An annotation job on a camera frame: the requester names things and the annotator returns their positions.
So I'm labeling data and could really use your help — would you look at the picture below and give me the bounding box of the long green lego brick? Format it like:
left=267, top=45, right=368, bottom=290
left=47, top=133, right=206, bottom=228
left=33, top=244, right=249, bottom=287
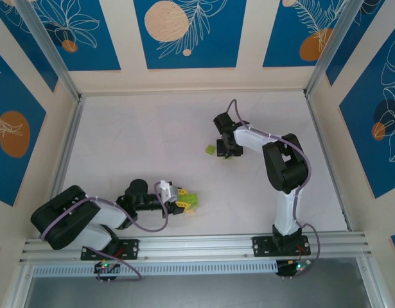
left=179, top=191, right=200, bottom=212

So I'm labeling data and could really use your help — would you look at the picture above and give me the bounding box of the grey metal sheet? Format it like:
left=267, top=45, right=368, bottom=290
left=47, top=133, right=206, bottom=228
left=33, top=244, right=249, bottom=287
left=23, top=256, right=383, bottom=308

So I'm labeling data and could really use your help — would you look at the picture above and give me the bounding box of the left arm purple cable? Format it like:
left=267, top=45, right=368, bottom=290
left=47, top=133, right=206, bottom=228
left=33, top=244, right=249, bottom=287
left=39, top=181, right=169, bottom=283

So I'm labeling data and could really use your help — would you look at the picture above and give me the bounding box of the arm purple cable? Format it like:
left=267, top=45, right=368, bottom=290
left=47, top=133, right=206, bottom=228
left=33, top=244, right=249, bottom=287
left=39, top=181, right=169, bottom=283
left=227, top=98, right=320, bottom=267

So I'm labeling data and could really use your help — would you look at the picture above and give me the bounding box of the aluminium mounting rail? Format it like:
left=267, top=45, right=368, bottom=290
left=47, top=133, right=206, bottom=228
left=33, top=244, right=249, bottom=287
left=19, top=232, right=369, bottom=266

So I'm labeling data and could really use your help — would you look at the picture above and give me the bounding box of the left black mount plate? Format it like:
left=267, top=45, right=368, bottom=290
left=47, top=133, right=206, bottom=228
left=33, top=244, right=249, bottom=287
left=80, top=239, right=140, bottom=261

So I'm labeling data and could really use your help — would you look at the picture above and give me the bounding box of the black mount plate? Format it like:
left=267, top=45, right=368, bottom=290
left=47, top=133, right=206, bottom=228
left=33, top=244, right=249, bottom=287
left=252, top=235, right=309, bottom=257
left=80, top=239, right=140, bottom=261

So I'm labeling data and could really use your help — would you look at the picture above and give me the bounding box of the grey slotted cable duct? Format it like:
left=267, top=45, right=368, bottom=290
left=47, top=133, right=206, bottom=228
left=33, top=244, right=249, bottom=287
left=32, top=260, right=278, bottom=278

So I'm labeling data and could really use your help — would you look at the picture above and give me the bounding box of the right black mount plate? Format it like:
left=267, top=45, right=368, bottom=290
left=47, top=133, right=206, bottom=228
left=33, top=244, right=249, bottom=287
left=252, top=235, right=309, bottom=257

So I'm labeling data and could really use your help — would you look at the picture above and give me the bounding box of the aluminium side rail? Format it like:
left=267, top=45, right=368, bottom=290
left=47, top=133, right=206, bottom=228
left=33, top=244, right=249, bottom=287
left=10, top=96, right=87, bottom=308
left=304, top=91, right=387, bottom=308

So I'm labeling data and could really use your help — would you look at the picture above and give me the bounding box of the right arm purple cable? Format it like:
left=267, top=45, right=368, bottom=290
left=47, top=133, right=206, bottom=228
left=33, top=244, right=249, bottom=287
left=227, top=98, right=320, bottom=267

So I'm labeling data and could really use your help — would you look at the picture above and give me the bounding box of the aluminium frame post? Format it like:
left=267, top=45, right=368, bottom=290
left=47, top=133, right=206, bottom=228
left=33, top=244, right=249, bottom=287
left=13, top=0, right=82, bottom=102
left=304, top=0, right=358, bottom=97

